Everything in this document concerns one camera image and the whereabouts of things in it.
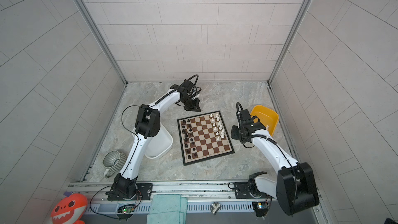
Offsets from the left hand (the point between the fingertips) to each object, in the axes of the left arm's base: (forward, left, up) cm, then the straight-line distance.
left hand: (204, 106), depth 98 cm
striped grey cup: (-33, +47, -2) cm, 57 cm away
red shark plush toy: (-53, +52, +6) cm, 75 cm away
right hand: (-19, -16, +1) cm, 25 cm away
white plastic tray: (-25, +24, -1) cm, 35 cm away
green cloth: (-53, +15, -2) cm, 55 cm away
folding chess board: (-20, 0, -2) cm, 20 cm away
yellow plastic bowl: (-6, -40, -3) cm, 40 cm away
